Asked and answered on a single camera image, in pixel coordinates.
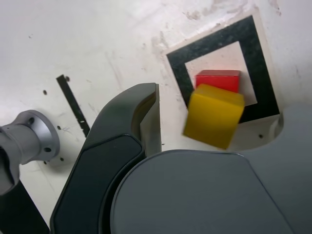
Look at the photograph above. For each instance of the gripper narrow dark grey left jaw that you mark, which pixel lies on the gripper narrow dark grey left jaw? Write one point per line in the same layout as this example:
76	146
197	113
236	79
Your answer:
97	170

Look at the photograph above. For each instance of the black tape square outline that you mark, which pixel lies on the black tape square outline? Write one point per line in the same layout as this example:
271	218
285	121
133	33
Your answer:
219	36

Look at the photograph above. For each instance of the black tape strip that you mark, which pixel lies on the black tape strip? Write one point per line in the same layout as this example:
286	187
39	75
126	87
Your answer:
73	104

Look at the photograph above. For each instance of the yellow cube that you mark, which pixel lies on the yellow cube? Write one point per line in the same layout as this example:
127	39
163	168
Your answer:
212	117

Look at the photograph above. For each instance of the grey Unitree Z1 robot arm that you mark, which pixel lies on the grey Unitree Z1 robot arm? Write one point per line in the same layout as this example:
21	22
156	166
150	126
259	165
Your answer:
26	139

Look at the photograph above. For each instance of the red cube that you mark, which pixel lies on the red cube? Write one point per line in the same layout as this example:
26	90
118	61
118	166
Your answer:
219	80

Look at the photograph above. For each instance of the gripper broad grey right jaw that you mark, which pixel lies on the gripper broad grey right jaw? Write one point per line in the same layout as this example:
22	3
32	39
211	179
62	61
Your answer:
207	195

